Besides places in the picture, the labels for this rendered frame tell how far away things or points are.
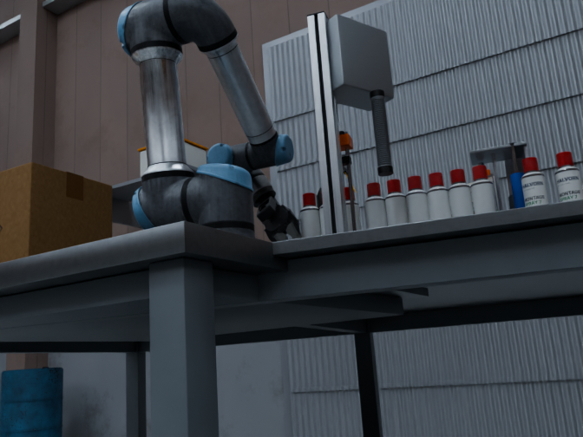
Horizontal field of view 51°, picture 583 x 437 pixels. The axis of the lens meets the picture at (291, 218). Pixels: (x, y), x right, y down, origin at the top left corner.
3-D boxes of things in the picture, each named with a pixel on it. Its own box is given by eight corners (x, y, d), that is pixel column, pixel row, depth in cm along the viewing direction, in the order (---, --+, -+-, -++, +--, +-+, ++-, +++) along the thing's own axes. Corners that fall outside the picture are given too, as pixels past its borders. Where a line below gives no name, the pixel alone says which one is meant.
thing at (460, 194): (480, 252, 146) (468, 172, 151) (479, 250, 141) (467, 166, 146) (457, 255, 148) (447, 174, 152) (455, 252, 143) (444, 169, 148)
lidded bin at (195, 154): (209, 177, 522) (208, 147, 528) (180, 166, 490) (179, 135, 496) (168, 187, 545) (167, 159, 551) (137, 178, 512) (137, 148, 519)
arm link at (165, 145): (188, 229, 125) (165, -20, 132) (129, 238, 131) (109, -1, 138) (218, 231, 137) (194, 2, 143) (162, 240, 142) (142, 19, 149)
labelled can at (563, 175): (590, 239, 138) (574, 154, 143) (592, 236, 134) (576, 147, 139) (566, 243, 140) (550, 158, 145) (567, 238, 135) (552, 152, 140)
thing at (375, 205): (393, 263, 152) (384, 185, 157) (389, 260, 148) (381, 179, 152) (373, 265, 154) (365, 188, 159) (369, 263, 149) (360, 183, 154)
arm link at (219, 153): (240, 135, 155) (259, 146, 165) (202, 144, 159) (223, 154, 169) (242, 166, 153) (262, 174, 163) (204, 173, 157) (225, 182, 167)
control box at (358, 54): (395, 98, 154) (387, 30, 158) (343, 84, 144) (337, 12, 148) (367, 113, 162) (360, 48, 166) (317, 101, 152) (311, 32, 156)
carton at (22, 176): (113, 292, 147) (113, 185, 153) (27, 283, 126) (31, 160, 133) (29, 305, 161) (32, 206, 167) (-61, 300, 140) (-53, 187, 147)
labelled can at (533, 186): (554, 244, 141) (540, 159, 146) (556, 240, 136) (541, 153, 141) (531, 246, 142) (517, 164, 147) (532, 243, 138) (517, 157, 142)
